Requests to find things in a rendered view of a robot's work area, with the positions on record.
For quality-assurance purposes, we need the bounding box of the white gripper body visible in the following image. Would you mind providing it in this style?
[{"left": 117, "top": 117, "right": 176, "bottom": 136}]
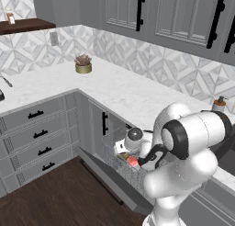
[{"left": 113, "top": 139, "right": 131, "bottom": 156}]

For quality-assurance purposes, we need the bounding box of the tan bowl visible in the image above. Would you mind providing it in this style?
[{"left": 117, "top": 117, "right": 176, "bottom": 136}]
[{"left": 117, "top": 153, "right": 130, "bottom": 162}]

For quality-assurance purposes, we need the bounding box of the red cup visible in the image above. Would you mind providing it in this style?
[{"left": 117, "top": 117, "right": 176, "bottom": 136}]
[{"left": 127, "top": 155, "right": 141, "bottom": 169}]

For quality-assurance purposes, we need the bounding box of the grey lower cupboard door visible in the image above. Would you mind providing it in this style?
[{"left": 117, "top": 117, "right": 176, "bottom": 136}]
[{"left": 87, "top": 98, "right": 112, "bottom": 160}]

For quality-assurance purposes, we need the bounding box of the grey cupboard door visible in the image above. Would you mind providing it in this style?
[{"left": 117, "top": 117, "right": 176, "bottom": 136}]
[
  {"left": 146, "top": 0, "right": 226, "bottom": 59},
  {"left": 218, "top": 0, "right": 235, "bottom": 66},
  {"left": 87, "top": 98, "right": 112, "bottom": 160},
  {"left": 100, "top": 0, "right": 149, "bottom": 39}
]

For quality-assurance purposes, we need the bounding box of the grey dishwasher door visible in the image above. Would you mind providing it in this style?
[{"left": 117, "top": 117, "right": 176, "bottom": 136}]
[{"left": 74, "top": 145, "right": 154, "bottom": 216}]

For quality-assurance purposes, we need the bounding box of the grey upper cupboard door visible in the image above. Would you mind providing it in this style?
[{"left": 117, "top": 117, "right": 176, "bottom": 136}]
[
  {"left": 100, "top": 0, "right": 149, "bottom": 39},
  {"left": 218, "top": 0, "right": 235, "bottom": 66},
  {"left": 146, "top": 0, "right": 226, "bottom": 59}
]

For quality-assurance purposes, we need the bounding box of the succulent in gold pot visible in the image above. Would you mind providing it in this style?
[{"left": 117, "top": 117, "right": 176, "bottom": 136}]
[{"left": 73, "top": 53, "right": 94, "bottom": 74}]

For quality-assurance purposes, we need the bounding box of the grey drawer front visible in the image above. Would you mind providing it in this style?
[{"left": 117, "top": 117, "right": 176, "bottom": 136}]
[
  {"left": 2, "top": 111, "right": 70, "bottom": 151},
  {"left": 13, "top": 144, "right": 76, "bottom": 186},
  {"left": 6, "top": 128, "right": 73, "bottom": 170},
  {"left": 0, "top": 96, "right": 67, "bottom": 133}
]

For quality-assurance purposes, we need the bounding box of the dark sink basin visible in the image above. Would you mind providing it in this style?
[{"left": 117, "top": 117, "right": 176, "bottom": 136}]
[{"left": 210, "top": 134, "right": 235, "bottom": 176}]

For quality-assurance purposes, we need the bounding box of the grey under-sink cupboard front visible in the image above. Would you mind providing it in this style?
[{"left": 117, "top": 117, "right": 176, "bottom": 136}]
[{"left": 178, "top": 178, "right": 235, "bottom": 226}]

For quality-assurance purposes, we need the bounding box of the white soap dispenser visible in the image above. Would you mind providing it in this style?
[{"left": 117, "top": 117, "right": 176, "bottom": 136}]
[{"left": 212, "top": 96, "right": 229, "bottom": 113}]

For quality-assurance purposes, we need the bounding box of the dark wooden shelf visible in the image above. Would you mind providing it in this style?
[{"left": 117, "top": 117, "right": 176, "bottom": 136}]
[{"left": 0, "top": 17, "right": 57, "bottom": 36}]

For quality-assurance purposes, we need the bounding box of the small brown bottle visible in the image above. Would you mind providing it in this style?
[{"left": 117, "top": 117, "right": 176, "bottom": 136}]
[{"left": 6, "top": 12, "right": 17, "bottom": 25}]

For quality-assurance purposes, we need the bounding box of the wire dishwasher rack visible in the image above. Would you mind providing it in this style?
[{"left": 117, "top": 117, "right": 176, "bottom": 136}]
[{"left": 101, "top": 127, "right": 161, "bottom": 191}]

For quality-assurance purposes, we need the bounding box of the black lower cupboard handle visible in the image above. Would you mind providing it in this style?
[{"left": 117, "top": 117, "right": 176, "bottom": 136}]
[{"left": 101, "top": 111, "right": 109, "bottom": 137}]

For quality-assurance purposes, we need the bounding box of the black cupboard handle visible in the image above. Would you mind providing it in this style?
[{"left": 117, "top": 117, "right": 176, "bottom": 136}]
[
  {"left": 206, "top": 0, "right": 226, "bottom": 50},
  {"left": 135, "top": 0, "right": 146, "bottom": 32},
  {"left": 101, "top": 111, "right": 109, "bottom": 137},
  {"left": 223, "top": 16, "right": 235, "bottom": 54}
]

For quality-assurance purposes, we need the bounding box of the black dishwasher door handle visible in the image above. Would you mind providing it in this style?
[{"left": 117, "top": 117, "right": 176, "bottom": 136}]
[{"left": 80, "top": 160, "right": 125, "bottom": 207}]

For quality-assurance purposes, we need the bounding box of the black drawer handle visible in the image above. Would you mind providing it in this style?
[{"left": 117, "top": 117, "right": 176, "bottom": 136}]
[
  {"left": 37, "top": 146, "right": 52, "bottom": 156},
  {"left": 41, "top": 162, "right": 56, "bottom": 172},
  {"left": 32, "top": 129, "right": 50, "bottom": 140},
  {"left": 28, "top": 110, "right": 45, "bottom": 119}
]

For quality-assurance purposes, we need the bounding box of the grey wall outlet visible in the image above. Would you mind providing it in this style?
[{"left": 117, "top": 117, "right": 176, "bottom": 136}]
[{"left": 49, "top": 31, "right": 60, "bottom": 47}]

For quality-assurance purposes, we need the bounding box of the grey metal handle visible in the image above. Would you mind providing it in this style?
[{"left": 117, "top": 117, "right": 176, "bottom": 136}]
[{"left": 0, "top": 75, "right": 14, "bottom": 89}]

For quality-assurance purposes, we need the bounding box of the black upper cupboard handle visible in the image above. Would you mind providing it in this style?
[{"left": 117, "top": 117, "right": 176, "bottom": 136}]
[
  {"left": 223, "top": 16, "right": 235, "bottom": 54},
  {"left": 206, "top": 0, "right": 226, "bottom": 50},
  {"left": 135, "top": 0, "right": 146, "bottom": 32}
]

